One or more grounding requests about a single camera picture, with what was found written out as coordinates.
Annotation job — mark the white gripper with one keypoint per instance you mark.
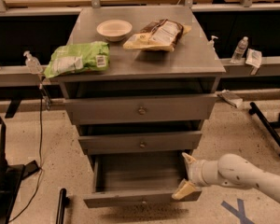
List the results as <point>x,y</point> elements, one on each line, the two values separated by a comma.
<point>194,173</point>

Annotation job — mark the grey bottom drawer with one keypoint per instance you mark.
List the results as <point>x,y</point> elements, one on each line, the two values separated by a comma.
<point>135,178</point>

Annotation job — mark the grey drawer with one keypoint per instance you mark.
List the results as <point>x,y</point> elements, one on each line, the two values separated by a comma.
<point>137,109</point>
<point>139,142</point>
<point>135,178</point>

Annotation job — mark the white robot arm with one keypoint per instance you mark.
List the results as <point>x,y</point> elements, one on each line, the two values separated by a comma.
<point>229,171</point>

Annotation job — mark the grey middle drawer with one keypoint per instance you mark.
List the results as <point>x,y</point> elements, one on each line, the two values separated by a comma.
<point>139,142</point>

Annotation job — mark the grey drawer cabinet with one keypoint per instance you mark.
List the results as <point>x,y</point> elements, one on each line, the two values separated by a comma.
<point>192,68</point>

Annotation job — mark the grey top drawer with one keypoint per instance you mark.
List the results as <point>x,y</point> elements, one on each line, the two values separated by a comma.
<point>137,109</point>

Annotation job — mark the black stand base right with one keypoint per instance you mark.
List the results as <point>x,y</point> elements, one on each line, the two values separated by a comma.
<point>270,126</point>

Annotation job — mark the black tube bottom left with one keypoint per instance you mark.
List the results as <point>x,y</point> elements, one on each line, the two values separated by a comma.
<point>62,203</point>

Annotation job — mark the clear water bottle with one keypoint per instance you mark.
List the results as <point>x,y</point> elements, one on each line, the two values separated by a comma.
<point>240,50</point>

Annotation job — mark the small pump bottle right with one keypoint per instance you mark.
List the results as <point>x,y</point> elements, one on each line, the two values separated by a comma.
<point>211,42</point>

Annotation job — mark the white wipe packet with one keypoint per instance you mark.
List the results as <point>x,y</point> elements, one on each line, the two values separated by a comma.
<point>253,57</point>

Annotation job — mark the brown yellow snack bag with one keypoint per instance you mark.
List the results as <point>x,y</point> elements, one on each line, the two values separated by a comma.
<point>160,35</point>

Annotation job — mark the green chip bag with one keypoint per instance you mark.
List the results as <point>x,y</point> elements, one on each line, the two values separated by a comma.
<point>78,58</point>

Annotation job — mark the white paper bowl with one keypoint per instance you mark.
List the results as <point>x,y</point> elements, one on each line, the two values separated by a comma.
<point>114,30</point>

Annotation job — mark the black equipment stand left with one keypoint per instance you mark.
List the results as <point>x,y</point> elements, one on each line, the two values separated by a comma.
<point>11,177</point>

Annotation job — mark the clear sanitizer pump bottle left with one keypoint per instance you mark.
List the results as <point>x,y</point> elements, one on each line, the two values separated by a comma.
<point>32,63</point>

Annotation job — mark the folded paper packet on rail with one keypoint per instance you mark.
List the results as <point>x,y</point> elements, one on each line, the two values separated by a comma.
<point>231,98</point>

